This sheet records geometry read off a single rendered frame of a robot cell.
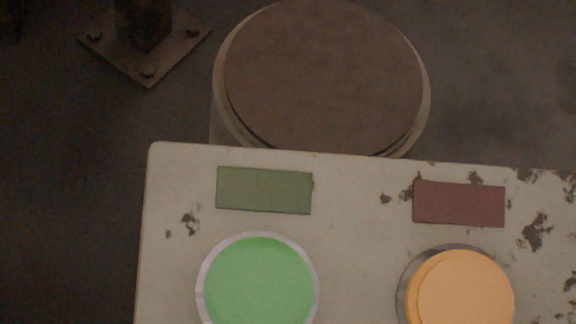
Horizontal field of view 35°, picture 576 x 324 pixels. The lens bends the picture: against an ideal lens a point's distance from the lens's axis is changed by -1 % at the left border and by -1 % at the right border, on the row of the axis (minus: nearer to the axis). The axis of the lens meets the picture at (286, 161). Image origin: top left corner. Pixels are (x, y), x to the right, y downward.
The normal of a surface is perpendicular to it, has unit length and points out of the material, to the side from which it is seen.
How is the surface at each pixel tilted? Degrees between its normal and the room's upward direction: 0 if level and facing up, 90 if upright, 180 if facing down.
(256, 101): 0
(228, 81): 0
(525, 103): 0
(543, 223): 20
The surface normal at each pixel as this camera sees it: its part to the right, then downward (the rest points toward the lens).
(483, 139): 0.10, -0.51
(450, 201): 0.08, -0.18
